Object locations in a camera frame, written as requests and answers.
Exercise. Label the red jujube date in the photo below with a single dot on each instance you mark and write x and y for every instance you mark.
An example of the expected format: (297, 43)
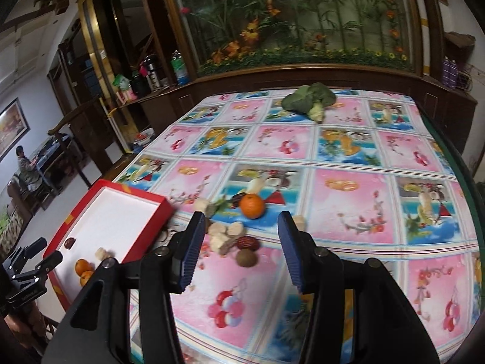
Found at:
(249, 243)

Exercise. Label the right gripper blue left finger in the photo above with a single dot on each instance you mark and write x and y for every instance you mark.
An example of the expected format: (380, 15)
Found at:
(185, 248)

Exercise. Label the brown round longan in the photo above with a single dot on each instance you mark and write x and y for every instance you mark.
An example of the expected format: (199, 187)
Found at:
(246, 258)

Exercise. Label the small orange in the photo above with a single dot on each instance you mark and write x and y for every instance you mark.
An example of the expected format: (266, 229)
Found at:
(82, 266)
(252, 206)

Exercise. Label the white cut chunk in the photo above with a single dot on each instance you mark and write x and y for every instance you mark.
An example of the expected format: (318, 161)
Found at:
(101, 254)

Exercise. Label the black thermos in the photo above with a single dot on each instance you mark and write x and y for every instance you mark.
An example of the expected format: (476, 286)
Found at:
(151, 67)

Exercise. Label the red white-lined box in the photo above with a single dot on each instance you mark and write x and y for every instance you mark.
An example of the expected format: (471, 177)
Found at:
(123, 220)

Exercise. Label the glass flower display cabinet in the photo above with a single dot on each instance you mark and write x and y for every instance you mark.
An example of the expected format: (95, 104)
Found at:
(219, 36)

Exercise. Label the dark wooden chair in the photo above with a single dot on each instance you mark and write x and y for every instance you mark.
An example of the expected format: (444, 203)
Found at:
(91, 127)

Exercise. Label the framed landscape painting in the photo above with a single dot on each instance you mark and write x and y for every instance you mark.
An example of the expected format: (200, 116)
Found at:
(13, 126)

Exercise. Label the fruit pattern tablecloth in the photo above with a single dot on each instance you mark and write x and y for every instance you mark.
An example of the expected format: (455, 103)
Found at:
(375, 179)

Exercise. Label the large orange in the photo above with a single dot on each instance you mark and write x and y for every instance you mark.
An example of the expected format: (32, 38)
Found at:
(85, 277)

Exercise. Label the beige cut chunk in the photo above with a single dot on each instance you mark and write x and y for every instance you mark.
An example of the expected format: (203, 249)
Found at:
(205, 206)

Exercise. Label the seated person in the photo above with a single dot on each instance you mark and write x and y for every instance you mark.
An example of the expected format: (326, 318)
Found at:
(28, 171)

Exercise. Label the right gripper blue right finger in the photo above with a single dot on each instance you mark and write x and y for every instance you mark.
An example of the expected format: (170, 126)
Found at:
(299, 253)

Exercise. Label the green plastic bottle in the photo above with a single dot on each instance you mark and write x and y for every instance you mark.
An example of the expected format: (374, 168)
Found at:
(179, 68)

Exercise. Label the green bok choy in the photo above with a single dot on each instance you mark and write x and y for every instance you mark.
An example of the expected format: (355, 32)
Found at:
(311, 101)

